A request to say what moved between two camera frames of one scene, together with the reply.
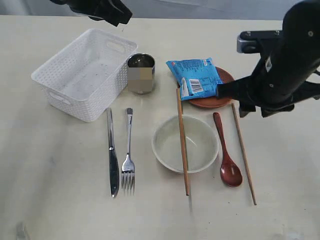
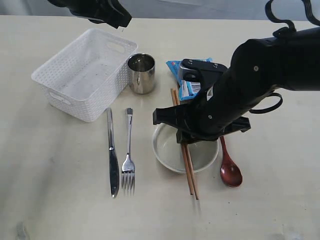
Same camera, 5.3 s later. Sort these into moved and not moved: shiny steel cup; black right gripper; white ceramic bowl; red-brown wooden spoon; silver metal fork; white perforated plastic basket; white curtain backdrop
Moved: black right gripper
Not moved: white ceramic bowl; white perforated plastic basket; shiny steel cup; red-brown wooden spoon; white curtain backdrop; silver metal fork
